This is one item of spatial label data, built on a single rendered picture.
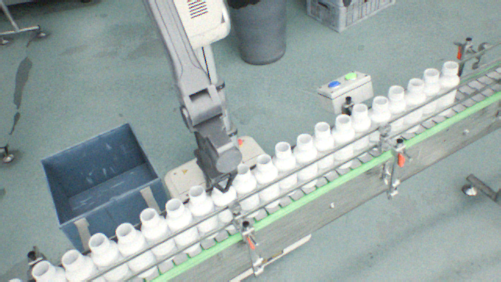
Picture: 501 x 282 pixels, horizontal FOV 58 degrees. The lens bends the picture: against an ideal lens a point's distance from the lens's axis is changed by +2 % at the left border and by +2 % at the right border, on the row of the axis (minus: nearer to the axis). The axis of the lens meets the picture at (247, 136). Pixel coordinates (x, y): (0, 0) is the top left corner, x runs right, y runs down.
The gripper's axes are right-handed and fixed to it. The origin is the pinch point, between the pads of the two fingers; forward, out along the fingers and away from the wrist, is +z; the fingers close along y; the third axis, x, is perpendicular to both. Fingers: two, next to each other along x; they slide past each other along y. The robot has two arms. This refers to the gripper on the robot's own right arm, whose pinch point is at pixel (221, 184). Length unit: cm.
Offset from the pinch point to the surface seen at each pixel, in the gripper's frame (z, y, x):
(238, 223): 10.6, 4.8, 0.4
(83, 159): 28, -60, -29
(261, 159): 0.4, -1.7, 12.0
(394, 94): -1, 0, 52
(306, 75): 114, -146, 120
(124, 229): 1.0, -1.7, -23.9
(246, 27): 80, -179, 94
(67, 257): 0.5, -1.5, -36.2
